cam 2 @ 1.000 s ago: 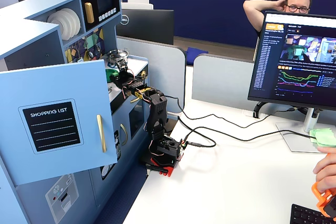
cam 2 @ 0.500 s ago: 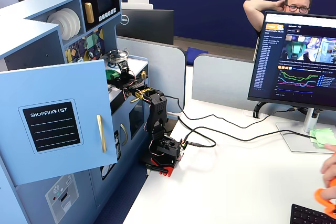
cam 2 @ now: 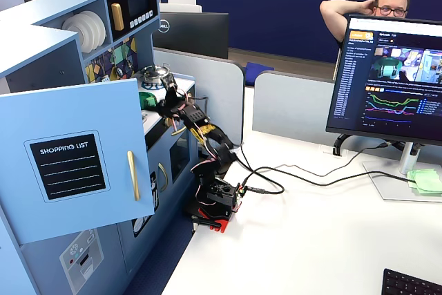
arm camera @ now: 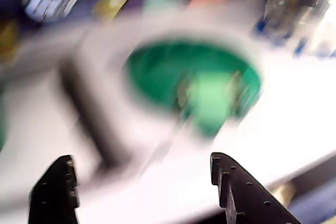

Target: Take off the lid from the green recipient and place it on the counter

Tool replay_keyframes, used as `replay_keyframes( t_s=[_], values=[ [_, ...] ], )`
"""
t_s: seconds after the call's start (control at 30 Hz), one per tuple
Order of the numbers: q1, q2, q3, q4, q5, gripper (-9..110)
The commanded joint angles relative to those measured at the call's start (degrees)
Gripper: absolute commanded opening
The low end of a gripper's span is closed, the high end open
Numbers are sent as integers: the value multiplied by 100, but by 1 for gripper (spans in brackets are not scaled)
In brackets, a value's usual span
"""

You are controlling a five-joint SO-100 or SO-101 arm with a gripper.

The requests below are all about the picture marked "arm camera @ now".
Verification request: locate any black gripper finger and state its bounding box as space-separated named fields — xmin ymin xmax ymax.
xmin=28 ymin=155 xmax=81 ymax=224
xmin=211 ymin=152 xmax=302 ymax=224

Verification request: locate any gold stove knob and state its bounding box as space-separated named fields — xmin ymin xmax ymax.
xmin=270 ymin=182 xmax=297 ymax=208

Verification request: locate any green plastic container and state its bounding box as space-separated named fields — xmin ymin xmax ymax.
xmin=125 ymin=40 xmax=263 ymax=143

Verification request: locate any blue wooden toy kitchen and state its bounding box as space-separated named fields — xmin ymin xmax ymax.
xmin=0 ymin=0 xmax=336 ymax=224

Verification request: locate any grey toy sink basin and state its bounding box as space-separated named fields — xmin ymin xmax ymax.
xmin=57 ymin=22 xmax=266 ymax=180

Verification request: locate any green round bowl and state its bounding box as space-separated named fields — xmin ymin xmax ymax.
xmin=124 ymin=40 xmax=263 ymax=122

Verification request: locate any steel toy pot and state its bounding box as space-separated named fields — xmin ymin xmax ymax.
xmin=251 ymin=0 xmax=336 ymax=51

